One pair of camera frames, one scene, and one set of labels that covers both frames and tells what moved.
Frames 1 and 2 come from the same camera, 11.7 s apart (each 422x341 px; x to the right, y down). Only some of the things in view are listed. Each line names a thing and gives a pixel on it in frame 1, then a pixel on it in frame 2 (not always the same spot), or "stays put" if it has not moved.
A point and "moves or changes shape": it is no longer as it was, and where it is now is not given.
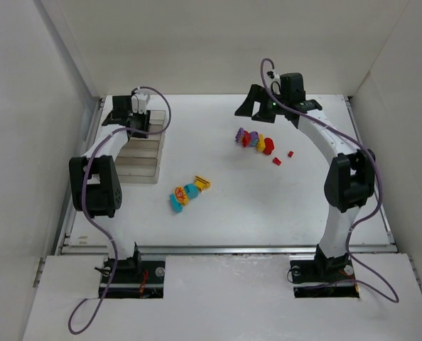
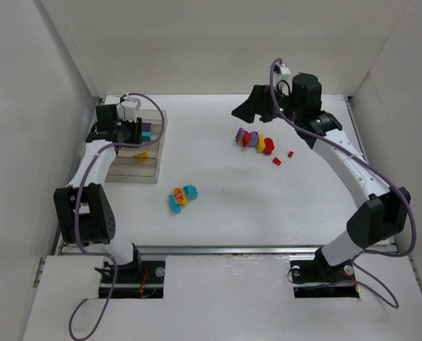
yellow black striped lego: (202, 182) -> (143, 155)
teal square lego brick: (192, 191) moves or changes shape
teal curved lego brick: (191, 188) stays put
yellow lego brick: (261, 145) stays put
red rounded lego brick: (269, 145) stays put
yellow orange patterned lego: (180, 195) stays put
